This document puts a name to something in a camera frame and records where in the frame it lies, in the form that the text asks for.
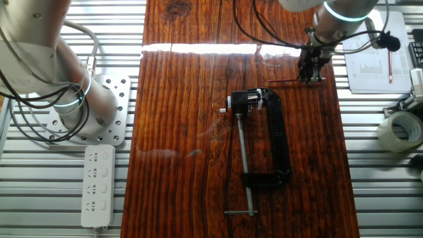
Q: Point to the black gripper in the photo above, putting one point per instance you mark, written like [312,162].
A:
[314,55]

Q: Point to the printed white paper sheets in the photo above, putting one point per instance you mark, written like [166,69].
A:
[367,71]

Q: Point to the red pen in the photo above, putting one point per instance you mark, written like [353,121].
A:
[390,67]

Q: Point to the clear tape roll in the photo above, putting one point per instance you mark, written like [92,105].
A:
[390,135]

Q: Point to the black keyboard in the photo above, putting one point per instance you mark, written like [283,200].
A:
[417,53]

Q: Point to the brown wooden board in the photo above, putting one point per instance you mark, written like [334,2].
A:
[185,148]

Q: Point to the white power strip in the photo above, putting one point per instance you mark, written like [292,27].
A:
[98,185]

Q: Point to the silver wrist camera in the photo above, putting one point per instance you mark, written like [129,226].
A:
[371,31]

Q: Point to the small metal bracket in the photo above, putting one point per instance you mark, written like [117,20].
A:
[401,106]

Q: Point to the silver ribbed camera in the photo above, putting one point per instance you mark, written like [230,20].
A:
[417,82]

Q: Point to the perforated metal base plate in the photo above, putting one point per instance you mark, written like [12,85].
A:
[122,99]

